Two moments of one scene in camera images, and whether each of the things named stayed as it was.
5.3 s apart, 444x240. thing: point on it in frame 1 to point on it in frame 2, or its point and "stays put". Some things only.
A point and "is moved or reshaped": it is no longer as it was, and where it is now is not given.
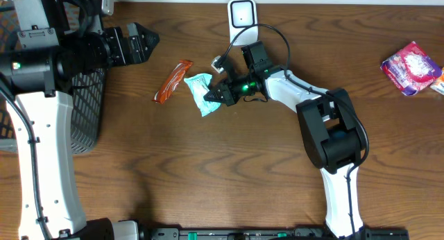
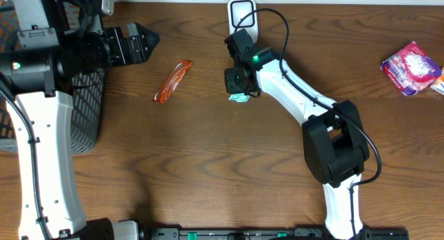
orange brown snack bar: [172, 81] stays put
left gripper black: [118, 44] stays put
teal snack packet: [200, 87] is moved or reshaped
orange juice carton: [438, 86] stays put
